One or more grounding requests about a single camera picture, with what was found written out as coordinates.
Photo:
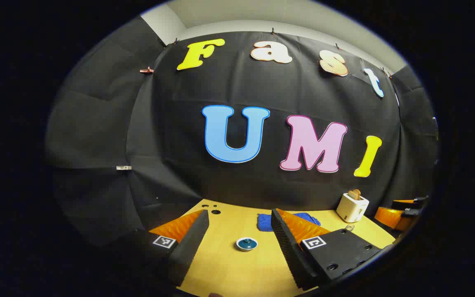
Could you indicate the black backdrop cloth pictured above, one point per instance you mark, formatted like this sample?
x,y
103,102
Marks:
x,y
179,144

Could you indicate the red clip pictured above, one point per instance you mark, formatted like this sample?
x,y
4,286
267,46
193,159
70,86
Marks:
x,y
146,71

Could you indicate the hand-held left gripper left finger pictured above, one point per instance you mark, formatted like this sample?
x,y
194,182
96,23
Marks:
x,y
192,243

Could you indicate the white toaster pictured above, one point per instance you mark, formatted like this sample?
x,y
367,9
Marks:
x,y
351,208

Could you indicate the blue towel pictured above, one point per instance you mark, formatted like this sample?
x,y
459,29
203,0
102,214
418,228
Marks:
x,y
264,222

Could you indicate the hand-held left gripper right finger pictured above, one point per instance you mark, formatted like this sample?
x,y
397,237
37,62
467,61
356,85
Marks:
x,y
287,243

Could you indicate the clear plastic water bottle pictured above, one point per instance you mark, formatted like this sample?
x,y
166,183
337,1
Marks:
x,y
349,227

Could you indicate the dark blue teacup lid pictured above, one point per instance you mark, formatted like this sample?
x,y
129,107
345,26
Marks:
x,y
247,243

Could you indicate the bread slice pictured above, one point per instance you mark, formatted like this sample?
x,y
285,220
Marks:
x,y
355,194

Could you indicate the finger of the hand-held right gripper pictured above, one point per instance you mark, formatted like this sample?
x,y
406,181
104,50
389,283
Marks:
x,y
388,218
408,202

